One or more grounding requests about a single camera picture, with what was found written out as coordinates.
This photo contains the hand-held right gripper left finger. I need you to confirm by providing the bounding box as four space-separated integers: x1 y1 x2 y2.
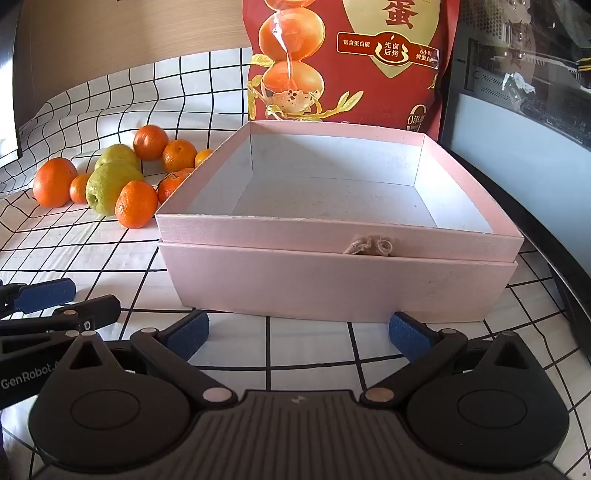
68 309 237 410

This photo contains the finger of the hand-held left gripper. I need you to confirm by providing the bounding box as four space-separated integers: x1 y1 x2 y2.
0 295 122 339
0 278 77 320

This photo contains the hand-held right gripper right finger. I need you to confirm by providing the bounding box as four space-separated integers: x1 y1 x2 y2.
359 311 533 410

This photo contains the pink cardboard box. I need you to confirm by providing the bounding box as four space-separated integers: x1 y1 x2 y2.
154 120 525 324

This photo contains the white black checkered cloth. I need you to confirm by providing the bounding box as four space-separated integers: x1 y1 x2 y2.
0 46 570 416

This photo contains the black flat screen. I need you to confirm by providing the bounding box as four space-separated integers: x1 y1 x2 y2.
0 0 25 168

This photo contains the red orange-print box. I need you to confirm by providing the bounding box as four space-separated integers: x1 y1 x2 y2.
247 0 462 139

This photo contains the black glass computer case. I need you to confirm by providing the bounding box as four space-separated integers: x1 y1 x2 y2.
436 0 591 333

